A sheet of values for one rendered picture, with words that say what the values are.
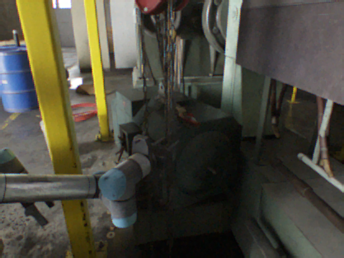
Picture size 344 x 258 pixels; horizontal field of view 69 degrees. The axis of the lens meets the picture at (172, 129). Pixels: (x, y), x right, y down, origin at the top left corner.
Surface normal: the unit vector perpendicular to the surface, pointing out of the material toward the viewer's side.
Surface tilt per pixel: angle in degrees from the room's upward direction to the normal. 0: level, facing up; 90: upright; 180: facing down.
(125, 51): 90
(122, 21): 90
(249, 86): 72
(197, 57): 90
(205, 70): 90
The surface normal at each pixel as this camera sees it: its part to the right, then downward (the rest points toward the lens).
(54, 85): 0.18, 0.39
